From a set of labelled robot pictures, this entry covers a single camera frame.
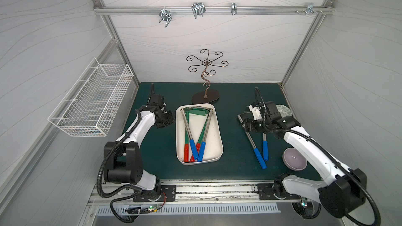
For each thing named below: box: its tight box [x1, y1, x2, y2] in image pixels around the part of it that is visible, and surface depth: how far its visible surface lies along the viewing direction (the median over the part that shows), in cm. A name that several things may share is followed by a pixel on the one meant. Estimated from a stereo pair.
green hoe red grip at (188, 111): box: [183, 107, 210, 163], surface depth 92 cm
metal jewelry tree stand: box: [186, 49, 229, 105], surface depth 95 cm
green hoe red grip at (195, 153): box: [190, 109, 210, 163], surface depth 90 cm
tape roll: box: [275, 104, 293, 118], surface depth 103 cm
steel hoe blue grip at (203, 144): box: [197, 108, 214, 162], surface depth 87 cm
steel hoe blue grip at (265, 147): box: [262, 132, 269, 162], surface depth 88 cm
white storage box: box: [175, 103, 224, 166], surface depth 94 cm
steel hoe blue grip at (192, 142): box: [180, 108, 199, 161], surface depth 87 cm
